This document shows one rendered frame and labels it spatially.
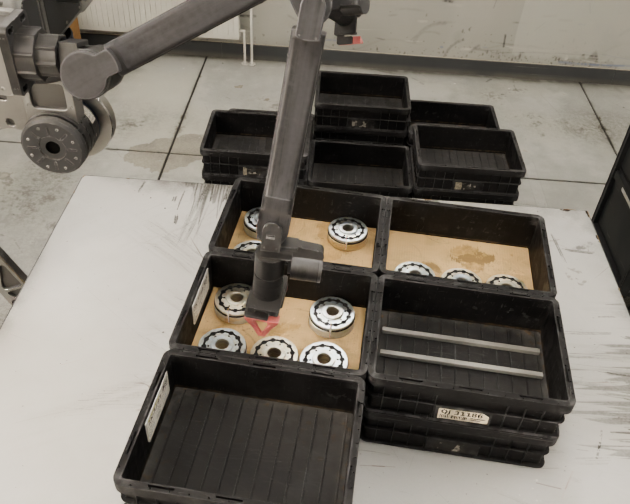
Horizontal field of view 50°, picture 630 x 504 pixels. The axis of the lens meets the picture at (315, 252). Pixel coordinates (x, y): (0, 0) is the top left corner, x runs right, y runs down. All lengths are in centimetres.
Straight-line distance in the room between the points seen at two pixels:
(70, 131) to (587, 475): 132
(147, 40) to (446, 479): 103
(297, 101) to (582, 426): 99
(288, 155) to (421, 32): 335
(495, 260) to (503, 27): 288
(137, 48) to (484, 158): 190
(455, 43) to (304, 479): 357
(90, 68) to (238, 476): 76
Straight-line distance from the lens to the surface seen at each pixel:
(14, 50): 124
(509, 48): 460
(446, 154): 281
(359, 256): 173
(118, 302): 182
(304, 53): 114
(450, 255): 178
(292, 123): 116
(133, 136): 380
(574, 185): 374
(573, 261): 209
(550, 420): 144
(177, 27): 116
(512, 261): 181
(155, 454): 137
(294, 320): 156
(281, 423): 139
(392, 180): 280
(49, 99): 160
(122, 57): 118
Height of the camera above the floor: 197
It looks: 41 degrees down
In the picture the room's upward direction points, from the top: 4 degrees clockwise
